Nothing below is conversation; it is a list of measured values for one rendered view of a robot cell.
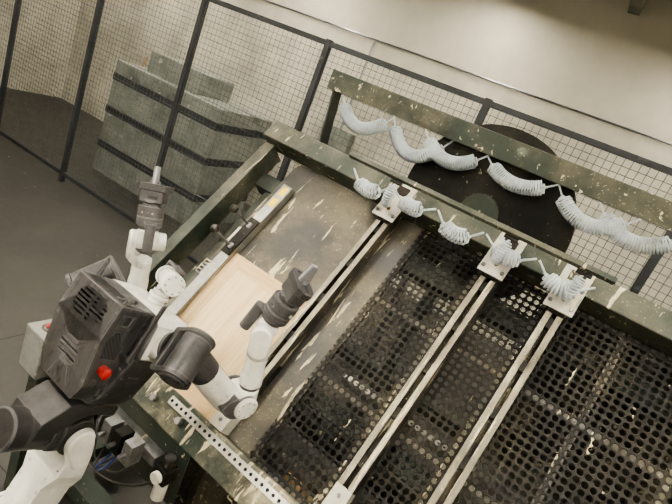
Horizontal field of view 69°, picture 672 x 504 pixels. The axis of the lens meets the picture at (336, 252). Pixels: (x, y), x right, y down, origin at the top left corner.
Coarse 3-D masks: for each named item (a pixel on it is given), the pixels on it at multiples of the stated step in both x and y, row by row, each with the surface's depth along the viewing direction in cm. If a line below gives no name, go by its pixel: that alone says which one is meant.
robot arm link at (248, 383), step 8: (248, 360) 148; (248, 368) 149; (256, 368) 149; (264, 368) 151; (232, 376) 156; (240, 376) 152; (248, 376) 150; (256, 376) 150; (240, 384) 152; (248, 384) 150; (256, 384) 151; (240, 392) 151; (248, 392) 152; (256, 392) 153
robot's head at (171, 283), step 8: (160, 272) 149; (168, 272) 144; (176, 272) 146; (160, 280) 144; (168, 280) 141; (176, 280) 143; (160, 288) 145; (168, 288) 142; (176, 288) 143; (184, 288) 144; (160, 296) 145; (168, 296) 147
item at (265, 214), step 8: (288, 192) 220; (280, 200) 218; (264, 208) 218; (272, 208) 217; (280, 208) 221; (256, 216) 216; (264, 216) 215; (272, 216) 219; (264, 224) 217; (256, 232) 215; (248, 240) 213; (240, 248) 211; (216, 256) 209; (224, 256) 208; (232, 256) 210; (216, 264) 207; (224, 264) 208; (208, 272) 205; (216, 272) 206; (200, 280) 204; (208, 280) 204; (192, 288) 202; (200, 288) 202; (184, 296) 201; (192, 296) 201; (176, 304) 200; (184, 304) 199; (176, 312) 198
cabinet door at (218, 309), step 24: (240, 264) 207; (216, 288) 203; (240, 288) 201; (264, 288) 199; (192, 312) 199; (216, 312) 198; (240, 312) 196; (216, 336) 192; (240, 336) 190; (240, 360) 185; (192, 384) 183
